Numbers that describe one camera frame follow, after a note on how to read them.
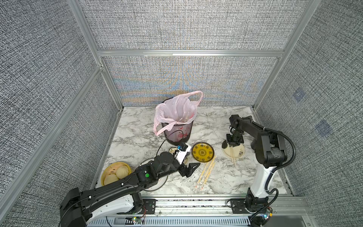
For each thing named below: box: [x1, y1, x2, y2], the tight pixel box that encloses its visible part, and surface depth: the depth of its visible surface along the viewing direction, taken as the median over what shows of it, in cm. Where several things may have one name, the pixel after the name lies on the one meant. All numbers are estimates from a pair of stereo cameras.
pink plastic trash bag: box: [153, 90, 204, 136], surface depth 87 cm
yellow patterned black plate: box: [191, 141, 215, 163], surface depth 95 cm
